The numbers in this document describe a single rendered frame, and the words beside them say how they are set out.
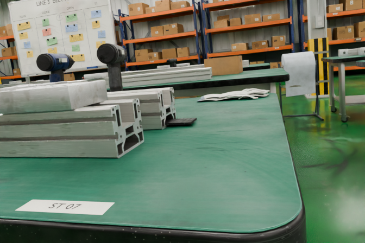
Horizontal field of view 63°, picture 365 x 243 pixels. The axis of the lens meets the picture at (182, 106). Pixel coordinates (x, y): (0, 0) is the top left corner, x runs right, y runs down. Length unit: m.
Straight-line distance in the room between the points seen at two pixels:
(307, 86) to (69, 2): 3.22
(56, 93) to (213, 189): 0.31
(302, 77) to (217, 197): 3.85
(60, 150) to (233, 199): 0.34
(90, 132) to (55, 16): 3.82
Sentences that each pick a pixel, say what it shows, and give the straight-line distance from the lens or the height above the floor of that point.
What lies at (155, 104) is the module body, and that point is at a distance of 0.66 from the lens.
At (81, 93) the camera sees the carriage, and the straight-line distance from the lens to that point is 0.54.
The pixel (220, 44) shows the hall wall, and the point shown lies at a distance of 11.16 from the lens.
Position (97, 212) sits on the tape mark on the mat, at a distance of 0.34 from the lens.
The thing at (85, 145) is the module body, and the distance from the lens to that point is 0.53.
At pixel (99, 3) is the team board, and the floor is 1.73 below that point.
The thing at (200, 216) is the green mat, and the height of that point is 0.78.
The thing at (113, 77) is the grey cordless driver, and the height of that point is 0.90.
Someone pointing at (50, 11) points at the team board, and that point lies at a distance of 4.35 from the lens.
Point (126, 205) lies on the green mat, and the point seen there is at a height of 0.78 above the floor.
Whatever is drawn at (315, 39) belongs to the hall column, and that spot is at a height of 1.08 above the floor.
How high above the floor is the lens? 0.92
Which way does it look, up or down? 8 degrees down
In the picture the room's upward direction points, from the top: 6 degrees counter-clockwise
